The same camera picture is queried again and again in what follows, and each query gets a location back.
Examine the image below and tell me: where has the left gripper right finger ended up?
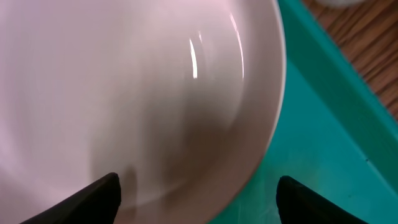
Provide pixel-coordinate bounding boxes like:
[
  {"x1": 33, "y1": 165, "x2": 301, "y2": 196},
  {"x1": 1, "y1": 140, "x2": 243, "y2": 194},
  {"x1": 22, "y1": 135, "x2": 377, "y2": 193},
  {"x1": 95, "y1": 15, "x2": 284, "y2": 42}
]
[{"x1": 276, "y1": 175, "x2": 366, "y2": 224}]

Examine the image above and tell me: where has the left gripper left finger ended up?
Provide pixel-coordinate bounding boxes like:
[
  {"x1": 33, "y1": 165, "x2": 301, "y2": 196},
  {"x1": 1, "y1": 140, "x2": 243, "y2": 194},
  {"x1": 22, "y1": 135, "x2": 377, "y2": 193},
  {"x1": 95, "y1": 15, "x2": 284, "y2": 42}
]
[{"x1": 21, "y1": 172, "x2": 121, "y2": 224}]

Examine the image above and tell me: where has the large white round plate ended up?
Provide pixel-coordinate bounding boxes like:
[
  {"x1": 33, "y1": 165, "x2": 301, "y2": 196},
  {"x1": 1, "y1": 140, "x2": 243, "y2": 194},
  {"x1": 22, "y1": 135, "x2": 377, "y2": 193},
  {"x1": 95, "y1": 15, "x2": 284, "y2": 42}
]
[{"x1": 1, "y1": 1, "x2": 286, "y2": 223}]

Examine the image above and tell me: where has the clear plastic waste bin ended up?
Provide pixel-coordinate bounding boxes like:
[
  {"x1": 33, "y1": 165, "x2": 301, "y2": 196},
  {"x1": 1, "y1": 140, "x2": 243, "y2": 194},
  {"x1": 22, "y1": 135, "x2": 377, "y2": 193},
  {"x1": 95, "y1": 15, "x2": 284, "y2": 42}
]
[{"x1": 317, "y1": 0, "x2": 365, "y2": 7}]

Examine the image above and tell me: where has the teal plastic serving tray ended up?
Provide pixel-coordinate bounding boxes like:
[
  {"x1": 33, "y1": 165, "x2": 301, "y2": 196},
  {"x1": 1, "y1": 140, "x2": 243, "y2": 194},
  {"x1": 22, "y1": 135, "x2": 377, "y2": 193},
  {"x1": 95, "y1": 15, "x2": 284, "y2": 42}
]
[{"x1": 214, "y1": 1, "x2": 397, "y2": 223}]

